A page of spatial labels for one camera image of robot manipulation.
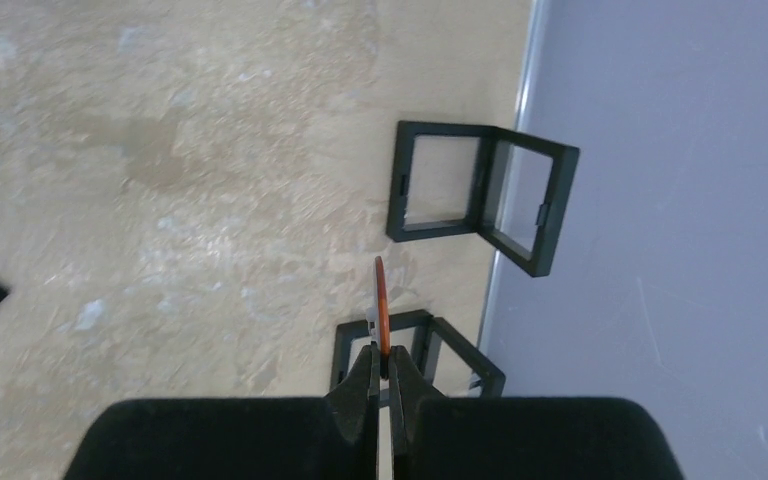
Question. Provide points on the orange pink round brooch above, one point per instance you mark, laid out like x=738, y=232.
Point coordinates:
x=377, y=316

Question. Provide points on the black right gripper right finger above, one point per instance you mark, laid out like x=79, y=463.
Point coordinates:
x=440, y=437

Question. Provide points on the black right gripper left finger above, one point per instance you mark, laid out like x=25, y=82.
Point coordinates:
x=329, y=437

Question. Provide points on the black open display case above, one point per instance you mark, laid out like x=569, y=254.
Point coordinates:
x=485, y=191

